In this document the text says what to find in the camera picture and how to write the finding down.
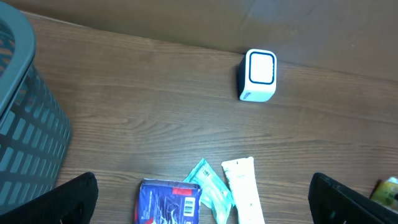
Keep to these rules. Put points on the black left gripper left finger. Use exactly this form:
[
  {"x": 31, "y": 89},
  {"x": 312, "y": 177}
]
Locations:
[{"x": 72, "y": 202}]

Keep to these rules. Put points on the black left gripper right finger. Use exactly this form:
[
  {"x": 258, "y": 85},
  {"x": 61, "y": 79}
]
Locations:
[{"x": 332, "y": 202}]

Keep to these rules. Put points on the green tea drink carton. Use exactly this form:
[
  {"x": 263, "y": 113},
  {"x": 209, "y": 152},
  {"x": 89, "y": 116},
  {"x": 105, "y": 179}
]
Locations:
[{"x": 385, "y": 193}]

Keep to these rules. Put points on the purple pad package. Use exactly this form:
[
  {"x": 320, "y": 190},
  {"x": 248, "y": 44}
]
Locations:
[{"x": 167, "y": 202}]

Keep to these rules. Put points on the white tube gold cap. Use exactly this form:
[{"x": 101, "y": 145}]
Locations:
[{"x": 240, "y": 174}]

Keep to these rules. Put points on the teal snack packet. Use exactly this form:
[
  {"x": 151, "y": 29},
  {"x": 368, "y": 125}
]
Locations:
[{"x": 216, "y": 195}]

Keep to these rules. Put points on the white barcode scanner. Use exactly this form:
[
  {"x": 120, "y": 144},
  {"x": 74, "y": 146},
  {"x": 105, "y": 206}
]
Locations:
[{"x": 257, "y": 76}]

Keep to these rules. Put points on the grey plastic shopping basket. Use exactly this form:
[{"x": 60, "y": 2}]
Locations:
[{"x": 35, "y": 131}]

